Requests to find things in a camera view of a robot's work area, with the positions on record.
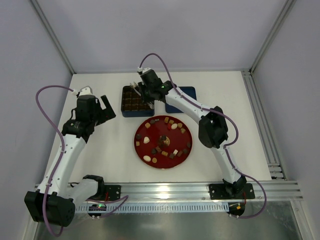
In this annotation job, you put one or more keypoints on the right aluminium side rail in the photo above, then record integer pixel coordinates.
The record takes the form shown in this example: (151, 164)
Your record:
(270, 149)

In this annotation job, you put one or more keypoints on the tan square chocolate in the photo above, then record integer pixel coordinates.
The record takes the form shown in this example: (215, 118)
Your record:
(148, 125)

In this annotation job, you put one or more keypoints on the metal tongs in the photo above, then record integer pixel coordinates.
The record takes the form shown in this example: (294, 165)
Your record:
(135, 88)

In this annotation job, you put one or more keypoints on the white oval chocolate bottom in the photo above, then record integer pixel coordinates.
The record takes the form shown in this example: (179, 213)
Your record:
(146, 158)

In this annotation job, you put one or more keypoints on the mounting plate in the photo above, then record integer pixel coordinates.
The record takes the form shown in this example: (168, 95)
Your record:
(220, 191)
(112, 192)

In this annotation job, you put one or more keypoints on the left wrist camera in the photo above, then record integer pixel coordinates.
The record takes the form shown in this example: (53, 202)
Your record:
(87, 90)

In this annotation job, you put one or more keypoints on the white heart chocolate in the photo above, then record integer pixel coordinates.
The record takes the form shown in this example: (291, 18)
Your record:
(146, 140)

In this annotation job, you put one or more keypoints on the blue chocolate box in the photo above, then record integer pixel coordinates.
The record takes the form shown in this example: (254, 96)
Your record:
(132, 105)

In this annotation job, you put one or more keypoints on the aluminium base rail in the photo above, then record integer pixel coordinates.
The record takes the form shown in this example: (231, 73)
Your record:
(186, 197)

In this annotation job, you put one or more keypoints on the blue box lid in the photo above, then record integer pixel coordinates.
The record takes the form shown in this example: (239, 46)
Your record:
(177, 101)

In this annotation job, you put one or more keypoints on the right mounting plate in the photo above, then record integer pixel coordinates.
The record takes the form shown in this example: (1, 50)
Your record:
(220, 191)

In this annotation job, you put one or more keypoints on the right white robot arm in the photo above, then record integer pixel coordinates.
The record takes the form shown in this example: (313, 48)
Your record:
(212, 125)

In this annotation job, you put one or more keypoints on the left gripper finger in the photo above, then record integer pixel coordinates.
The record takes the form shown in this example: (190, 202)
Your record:
(106, 103)
(107, 114)

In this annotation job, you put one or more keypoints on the round red plate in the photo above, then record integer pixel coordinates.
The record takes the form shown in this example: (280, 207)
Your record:
(169, 153)

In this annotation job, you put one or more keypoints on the white oval chocolate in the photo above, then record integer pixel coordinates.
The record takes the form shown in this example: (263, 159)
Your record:
(146, 158)
(174, 126)

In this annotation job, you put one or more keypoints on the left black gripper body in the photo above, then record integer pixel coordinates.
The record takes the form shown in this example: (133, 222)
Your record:
(100, 113)

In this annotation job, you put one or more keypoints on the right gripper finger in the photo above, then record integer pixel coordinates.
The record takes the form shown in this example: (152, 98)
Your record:
(142, 89)
(150, 103)

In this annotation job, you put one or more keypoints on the left mounting plate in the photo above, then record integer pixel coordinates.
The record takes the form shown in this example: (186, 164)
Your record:
(112, 192)

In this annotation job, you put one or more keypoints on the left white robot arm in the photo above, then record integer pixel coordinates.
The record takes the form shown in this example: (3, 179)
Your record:
(53, 202)

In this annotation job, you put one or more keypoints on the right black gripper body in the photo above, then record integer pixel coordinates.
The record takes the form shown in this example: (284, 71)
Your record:
(144, 93)

